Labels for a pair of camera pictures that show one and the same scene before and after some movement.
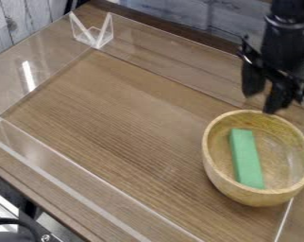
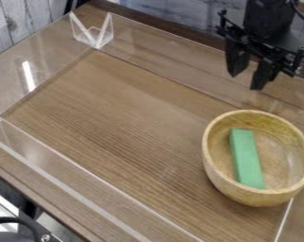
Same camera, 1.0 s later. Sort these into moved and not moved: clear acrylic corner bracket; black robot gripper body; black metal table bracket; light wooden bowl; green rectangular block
Moved: black robot gripper body
Not moved: green rectangular block; clear acrylic corner bracket; black metal table bracket; light wooden bowl
